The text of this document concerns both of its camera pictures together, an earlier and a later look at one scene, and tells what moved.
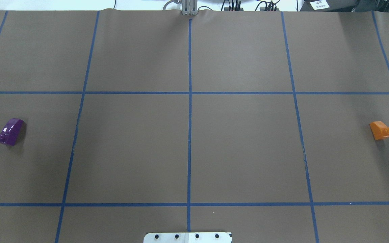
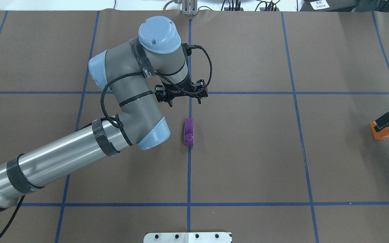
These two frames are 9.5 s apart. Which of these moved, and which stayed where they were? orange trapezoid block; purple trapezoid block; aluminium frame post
Moved: purple trapezoid block
Stayed: aluminium frame post; orange trapezoid block
